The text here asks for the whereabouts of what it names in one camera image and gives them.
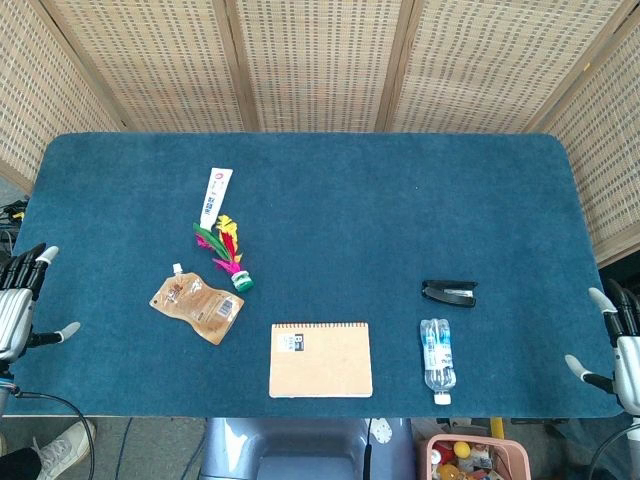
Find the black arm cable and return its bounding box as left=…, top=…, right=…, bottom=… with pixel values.
left=587, top=418, right=640, bottom=480
left=13, top=390, right=97, bottom=480

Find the black stapler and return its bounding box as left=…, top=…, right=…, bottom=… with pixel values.
left=420, top=279, right=479, bottom=309

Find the kraft spiral notebook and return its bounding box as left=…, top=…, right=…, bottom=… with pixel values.
left=268, top=321, right=374, bottom=400

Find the blue table mat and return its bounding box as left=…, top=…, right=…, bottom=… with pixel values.
left=2, top=131, right=624, bottom=420

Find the white sneaker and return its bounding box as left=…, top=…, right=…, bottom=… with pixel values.
left=30, top=419, right=97, bottom=480

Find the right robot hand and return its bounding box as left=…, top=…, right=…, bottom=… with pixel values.
left=564, top=279, right=640, bottom=417

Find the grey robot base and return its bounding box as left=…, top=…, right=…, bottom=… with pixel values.
left=199, top=417, right=418, bottom=480

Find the white toothpaste tube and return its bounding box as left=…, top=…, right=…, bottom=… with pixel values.
left=199, top=167, right=235, bottom=228

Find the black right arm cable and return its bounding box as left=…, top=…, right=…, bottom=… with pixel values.
left=587, top=418, right=640, bottom=480

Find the clear plastic water bottle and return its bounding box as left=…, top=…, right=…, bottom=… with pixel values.
left=419, top=317, right=458, bottom=406

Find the colourful feather shuttlecock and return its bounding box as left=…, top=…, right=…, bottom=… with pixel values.
left=192, top=214, right=256, bottom=293

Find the pink plastic basket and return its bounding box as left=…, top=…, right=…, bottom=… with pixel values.
left=416, top=433, right=532, bottom=480

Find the woven bamboo folding screen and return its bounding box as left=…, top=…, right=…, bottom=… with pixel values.
left=0, top=0, right=640, bottom=269

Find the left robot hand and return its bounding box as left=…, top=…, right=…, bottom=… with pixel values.
left=0, top=243, right=82, bottom=363

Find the brown spouted drink pouch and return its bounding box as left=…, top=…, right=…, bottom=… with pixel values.
left=148, top=263, right=246, bottom=347

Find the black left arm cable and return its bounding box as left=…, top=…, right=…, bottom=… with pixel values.
left=13, top=390, right=97, bottom=480

